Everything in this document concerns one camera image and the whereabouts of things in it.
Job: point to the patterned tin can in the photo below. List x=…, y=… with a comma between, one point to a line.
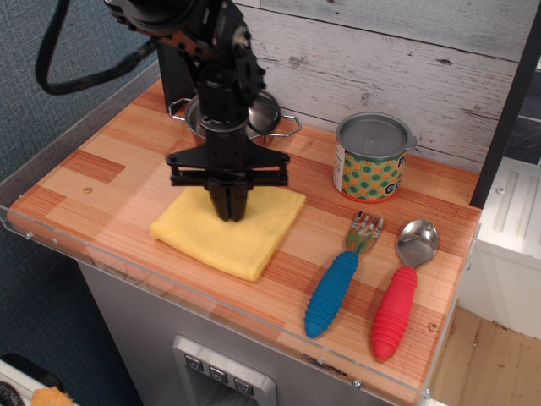
x=370, y=156

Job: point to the small steel pot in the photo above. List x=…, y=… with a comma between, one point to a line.
x=265, y=123

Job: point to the clear acrylic table guard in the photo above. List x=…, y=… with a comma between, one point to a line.
x=93, y=193

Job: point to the yellow towel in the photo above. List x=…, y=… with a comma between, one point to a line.
x=243, y=248

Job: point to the white ribbed appliance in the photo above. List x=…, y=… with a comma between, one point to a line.
x=501, y=282

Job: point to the red handled spoon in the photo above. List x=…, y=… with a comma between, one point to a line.
x=416, y=245

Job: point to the black vertical post right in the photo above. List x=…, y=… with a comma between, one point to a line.
x=513, y=103

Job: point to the black vertical post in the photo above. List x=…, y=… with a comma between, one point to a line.
x=513, y=103
x=177, y=85

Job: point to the blue handled fork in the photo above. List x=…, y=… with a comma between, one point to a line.
x=326, y=300

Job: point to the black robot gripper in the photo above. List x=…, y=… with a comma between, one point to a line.
x=225, y=160

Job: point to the black vertical post left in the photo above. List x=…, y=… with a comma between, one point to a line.
x=177, y=85

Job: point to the grey cabinet with buttons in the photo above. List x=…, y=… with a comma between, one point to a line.
x=177, y=355

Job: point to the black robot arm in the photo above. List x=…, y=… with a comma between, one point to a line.
x=215, y=42

